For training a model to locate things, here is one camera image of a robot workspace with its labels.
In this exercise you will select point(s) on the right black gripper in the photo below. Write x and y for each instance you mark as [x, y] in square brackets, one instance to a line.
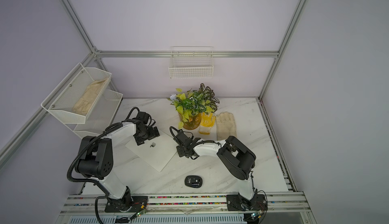
[181, 152]

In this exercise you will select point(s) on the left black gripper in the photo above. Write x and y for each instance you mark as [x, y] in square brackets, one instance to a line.
[140, 141]

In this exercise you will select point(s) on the white laptop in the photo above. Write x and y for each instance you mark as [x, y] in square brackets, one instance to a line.
[156, 152]

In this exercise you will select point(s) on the black wireless mouse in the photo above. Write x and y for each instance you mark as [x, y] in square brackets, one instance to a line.
[193, 181]

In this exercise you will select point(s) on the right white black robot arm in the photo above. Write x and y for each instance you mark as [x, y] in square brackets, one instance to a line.
[236, 157]

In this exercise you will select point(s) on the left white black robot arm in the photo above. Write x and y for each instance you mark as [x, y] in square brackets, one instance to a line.
[94, 163]

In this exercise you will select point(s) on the yellow glass cup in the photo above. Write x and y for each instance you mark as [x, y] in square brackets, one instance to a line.
[207, 123]

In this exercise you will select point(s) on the potted green plant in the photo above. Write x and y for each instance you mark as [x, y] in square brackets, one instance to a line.
[192, 104]

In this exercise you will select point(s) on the beige work glove on table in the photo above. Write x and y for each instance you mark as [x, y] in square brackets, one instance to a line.
[226, 126]

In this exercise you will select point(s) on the beige glove in basket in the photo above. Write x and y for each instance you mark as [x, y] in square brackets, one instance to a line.
[84, 104]

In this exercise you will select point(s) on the white two-tier wall basket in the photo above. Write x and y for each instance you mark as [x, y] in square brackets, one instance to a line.
[103, 109]

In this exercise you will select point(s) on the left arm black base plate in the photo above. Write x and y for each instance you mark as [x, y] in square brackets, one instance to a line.
[133, 204]

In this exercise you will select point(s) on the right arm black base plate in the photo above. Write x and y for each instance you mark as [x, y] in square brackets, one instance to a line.
[239, 203]

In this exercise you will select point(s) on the white wire wall basket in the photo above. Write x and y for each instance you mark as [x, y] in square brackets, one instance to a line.
[189, 62]

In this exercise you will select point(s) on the aluminium frame profiles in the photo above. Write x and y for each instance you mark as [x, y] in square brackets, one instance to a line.
[28, 129]

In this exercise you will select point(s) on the aluminium front rail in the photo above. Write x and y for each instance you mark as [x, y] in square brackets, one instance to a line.
[275, 208]

